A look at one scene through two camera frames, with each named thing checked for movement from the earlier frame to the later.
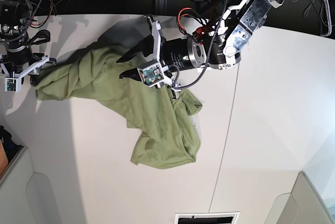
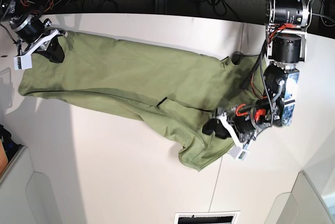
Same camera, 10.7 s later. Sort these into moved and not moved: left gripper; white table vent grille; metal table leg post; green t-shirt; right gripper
Moved: right gripper; left gripper; green t-shirt
Not moved: metal table leg post; white table vent grille
